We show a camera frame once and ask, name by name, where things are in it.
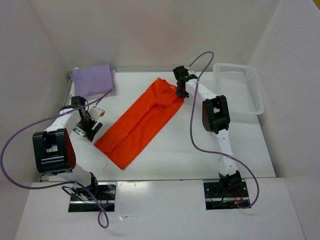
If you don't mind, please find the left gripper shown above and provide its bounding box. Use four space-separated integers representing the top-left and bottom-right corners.
72 114 103 142

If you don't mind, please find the orange t shirt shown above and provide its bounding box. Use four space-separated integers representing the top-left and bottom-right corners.
94 78 184 170

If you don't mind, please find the white t shirt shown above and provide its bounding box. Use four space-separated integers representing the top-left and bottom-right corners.
69 69 116 101

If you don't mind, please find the purple t shirt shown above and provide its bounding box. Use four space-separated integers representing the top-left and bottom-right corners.
69 64 114 97

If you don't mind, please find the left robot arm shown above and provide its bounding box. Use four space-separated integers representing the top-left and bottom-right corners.
32 96 105 200

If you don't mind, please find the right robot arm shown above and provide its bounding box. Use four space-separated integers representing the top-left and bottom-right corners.
173 65 242 197

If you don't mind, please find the white plastic basket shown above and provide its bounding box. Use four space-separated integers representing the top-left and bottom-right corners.
212 63 264 116

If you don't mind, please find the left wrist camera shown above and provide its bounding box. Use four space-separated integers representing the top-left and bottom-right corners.
88 106 105 122

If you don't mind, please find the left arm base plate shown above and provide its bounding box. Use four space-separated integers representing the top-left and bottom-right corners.
61 181 117 213

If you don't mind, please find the aluminium table edge rail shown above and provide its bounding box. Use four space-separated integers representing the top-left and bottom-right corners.
32 79 79 181

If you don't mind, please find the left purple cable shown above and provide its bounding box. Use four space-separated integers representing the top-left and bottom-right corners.
0 88 113 229

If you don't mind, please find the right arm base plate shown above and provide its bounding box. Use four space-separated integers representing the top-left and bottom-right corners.
203 180 251 210

